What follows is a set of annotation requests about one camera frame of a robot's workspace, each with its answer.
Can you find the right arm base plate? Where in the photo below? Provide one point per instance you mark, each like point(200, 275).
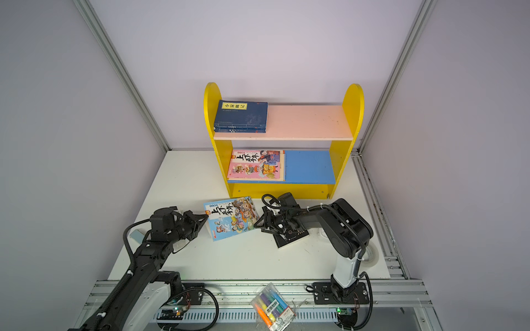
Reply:
point(326, 293)

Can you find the cream book blue edge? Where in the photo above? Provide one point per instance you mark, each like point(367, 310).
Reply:
point(282, 165)

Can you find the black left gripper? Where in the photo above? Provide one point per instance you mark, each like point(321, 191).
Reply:
point(187, 225)

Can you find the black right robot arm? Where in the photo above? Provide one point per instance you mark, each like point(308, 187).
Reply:
point(347, 231)

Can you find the dark blue bottom book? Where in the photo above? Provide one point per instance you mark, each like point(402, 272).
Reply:
point(239, 114)

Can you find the black book gold lettering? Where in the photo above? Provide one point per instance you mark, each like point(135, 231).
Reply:
point(290, 237)

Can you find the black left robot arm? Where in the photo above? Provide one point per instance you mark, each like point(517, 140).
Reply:
point(145, 287)

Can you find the dark blue book yellow label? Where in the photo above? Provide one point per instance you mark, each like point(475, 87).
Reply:
point(252, 131)

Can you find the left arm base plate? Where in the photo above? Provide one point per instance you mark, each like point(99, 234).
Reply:
point(192, 294)

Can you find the yellow shelf pink blue boards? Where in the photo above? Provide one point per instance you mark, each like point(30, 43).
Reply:
point(309, 173)

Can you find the pack of coloured markers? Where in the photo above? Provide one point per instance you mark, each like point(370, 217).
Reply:
point(272, 309)

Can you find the light blue thin book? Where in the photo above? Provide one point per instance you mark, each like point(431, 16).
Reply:
point(230, 217)

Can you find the pink children's book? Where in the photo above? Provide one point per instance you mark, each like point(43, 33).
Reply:
point(254, 165)

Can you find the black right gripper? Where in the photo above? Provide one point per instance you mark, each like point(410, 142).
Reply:
point(272, 221)

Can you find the white tape roll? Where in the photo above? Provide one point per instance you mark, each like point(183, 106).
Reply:
point(371, 256)

